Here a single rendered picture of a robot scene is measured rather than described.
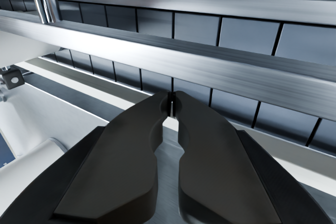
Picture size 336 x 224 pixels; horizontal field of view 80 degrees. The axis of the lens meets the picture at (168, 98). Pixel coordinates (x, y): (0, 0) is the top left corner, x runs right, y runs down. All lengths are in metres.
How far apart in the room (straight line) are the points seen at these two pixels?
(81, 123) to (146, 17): 0.23
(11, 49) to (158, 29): 0.16
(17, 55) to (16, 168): 0.26
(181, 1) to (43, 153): 0.40
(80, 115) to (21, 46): 0.14
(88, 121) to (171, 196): 0.21
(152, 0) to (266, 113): 0.13
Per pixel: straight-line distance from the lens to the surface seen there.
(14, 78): 0.43
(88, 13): 0.24
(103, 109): 0.33
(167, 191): 0.42
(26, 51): 0.27
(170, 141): 0.31
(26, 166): 0.48
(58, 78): 0.27
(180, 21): 0.17
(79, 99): 0.36
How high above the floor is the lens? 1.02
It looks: 46 degrees down
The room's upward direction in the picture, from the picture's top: 129 degrees counter-clockwise
